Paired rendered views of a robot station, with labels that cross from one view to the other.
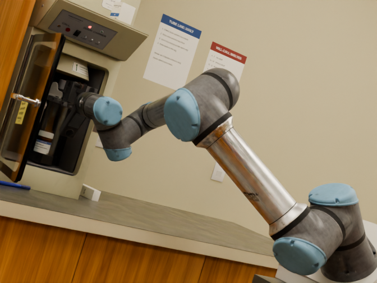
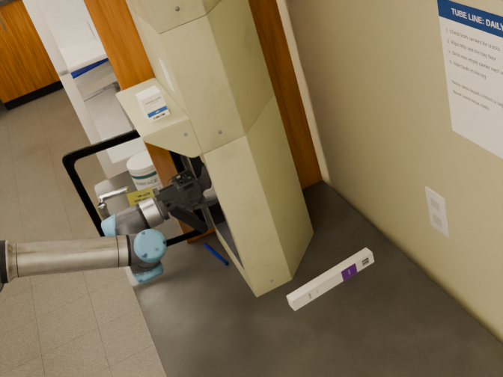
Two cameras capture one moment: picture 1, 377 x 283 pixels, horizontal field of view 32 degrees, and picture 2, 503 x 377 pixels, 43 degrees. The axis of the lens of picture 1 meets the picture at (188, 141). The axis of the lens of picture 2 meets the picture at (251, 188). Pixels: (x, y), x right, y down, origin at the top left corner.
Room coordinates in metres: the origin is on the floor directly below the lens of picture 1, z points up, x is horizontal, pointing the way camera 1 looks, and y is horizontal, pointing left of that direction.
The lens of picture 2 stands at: (2.78, -0.88, 2.12)
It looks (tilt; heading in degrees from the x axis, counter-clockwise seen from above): 32 degrees down; 115
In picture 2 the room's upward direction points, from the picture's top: 19 degrees counter-clockwise
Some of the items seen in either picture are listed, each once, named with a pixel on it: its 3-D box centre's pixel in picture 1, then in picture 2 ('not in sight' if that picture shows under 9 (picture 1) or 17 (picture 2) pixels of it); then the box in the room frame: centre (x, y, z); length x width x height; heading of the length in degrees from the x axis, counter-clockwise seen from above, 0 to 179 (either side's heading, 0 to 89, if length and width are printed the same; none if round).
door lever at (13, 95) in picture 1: (22, 98); not in sight; (1.74, 0.45, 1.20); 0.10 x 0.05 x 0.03; 27
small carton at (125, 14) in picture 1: (122, 14); (152, 104); (2.06, 0.31, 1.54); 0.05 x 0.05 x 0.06; 41
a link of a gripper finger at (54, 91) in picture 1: (53, 91); (208, 173); (2.06, 0.45, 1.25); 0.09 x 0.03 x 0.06; 61
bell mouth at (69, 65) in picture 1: (64, 64); not in sight; (2.15, 0.45, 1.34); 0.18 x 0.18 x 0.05
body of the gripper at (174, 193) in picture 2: (79, 99); (180, 196); (2.01, 0.35, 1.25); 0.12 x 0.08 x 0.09; 36
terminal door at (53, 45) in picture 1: (26, 103); (138, 196); (1.82, 0.45, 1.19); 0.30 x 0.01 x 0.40; 27
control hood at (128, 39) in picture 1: (92, 30); (156, 122); (2.01, 0.38, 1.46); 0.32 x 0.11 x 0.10; 127
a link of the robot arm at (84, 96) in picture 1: (90, 105); (152, 211); (1.94, 0.31, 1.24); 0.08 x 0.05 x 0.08; 126
